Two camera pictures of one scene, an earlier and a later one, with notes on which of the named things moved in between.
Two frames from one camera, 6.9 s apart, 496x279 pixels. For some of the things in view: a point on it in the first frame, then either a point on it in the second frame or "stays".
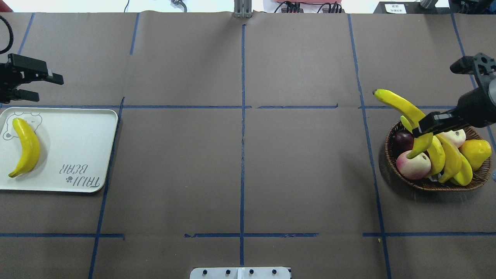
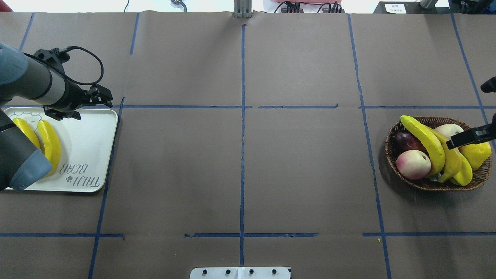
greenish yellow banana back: x=436 y=150 stays
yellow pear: x=476 y=151 stays
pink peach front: x=415 y=169 stays
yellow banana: x=453 y=160 stays
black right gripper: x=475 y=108 to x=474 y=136
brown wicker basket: x=480 y=175 stays
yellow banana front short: x=465 y=175 stays
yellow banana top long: x=422 y=141 to x=51 y=144
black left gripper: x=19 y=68 to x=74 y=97
